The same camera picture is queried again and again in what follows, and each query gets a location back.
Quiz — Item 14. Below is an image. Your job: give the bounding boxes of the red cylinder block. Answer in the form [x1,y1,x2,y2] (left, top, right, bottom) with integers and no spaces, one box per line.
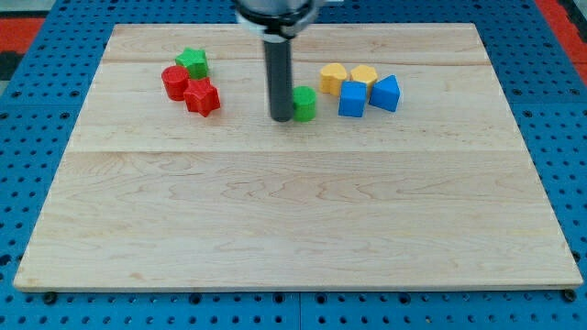
[161,65,190,101]

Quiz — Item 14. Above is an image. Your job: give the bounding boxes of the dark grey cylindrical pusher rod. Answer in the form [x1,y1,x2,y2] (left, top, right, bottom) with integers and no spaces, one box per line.
[262,35,295,124]

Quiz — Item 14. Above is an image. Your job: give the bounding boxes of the green cylinder block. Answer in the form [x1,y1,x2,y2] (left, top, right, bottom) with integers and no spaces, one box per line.
[293,86,316,122]

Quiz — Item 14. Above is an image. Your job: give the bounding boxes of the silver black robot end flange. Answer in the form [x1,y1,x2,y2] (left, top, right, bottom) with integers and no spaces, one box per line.
[233,0,321,39]

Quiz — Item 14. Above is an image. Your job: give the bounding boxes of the light wooden board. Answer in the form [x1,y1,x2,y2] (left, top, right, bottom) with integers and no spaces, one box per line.
[14,23,583,292]

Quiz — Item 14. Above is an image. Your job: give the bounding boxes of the green star block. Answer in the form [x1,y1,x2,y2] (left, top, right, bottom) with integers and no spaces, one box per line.
[174,48,209,80]

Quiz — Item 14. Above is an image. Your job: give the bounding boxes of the yellow hexagon block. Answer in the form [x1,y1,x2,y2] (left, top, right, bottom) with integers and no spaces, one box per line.
[350,64,379,95]

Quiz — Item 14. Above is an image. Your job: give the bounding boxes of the blue cube block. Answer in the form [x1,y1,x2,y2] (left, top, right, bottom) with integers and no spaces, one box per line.
[338,81,367,117]

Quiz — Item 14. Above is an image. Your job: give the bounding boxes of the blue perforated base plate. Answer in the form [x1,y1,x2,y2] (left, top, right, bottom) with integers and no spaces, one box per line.
[1,0,586,329]

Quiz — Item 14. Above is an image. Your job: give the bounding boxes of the red star block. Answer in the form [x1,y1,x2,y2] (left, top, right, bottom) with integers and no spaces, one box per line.
[183,77,221,117]

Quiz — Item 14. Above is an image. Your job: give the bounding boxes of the blue triangular prism block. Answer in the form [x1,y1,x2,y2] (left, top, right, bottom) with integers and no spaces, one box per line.
[369,75,401,112]

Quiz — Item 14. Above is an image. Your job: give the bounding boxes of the yellow heart block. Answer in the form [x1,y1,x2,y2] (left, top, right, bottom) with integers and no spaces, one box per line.
[319,62,348,96]

